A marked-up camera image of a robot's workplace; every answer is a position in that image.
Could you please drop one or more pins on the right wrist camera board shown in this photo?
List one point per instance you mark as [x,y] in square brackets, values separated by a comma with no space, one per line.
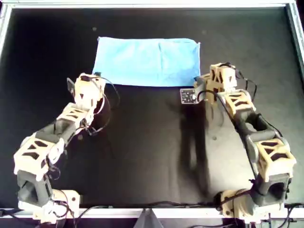
[188,96]

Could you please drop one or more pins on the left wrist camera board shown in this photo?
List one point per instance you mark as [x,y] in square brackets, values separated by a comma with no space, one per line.
[70,86]

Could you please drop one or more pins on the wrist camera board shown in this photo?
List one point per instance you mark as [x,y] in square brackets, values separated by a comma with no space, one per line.
[188,96]
[70,86]

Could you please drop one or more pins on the beige grey robot right arm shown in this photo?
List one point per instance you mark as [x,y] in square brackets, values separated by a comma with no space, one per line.
[273,152]

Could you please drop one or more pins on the beige grey robot left arm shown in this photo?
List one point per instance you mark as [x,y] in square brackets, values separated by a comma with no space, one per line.
[33,152]

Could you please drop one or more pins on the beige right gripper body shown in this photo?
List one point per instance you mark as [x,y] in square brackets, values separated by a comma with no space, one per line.
[223,76]

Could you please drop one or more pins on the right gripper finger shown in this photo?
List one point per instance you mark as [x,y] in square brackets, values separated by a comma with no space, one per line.
[200,83]

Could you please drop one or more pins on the blue microfibre cloth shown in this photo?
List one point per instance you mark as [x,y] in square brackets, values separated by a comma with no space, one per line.
[142,61]

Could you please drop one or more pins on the beige right arm base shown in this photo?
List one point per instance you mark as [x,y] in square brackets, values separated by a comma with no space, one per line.
[234,202]

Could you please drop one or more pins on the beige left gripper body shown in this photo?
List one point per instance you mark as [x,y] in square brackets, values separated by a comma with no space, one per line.
[88,91]

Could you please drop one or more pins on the aluminium table frame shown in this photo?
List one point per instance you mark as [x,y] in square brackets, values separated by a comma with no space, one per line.
[152,6]

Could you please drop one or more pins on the grey triangular stand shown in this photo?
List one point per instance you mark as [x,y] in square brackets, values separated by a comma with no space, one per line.
[148,221]

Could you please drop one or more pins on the beige left arm base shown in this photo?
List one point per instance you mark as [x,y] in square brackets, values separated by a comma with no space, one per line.
[69,199]

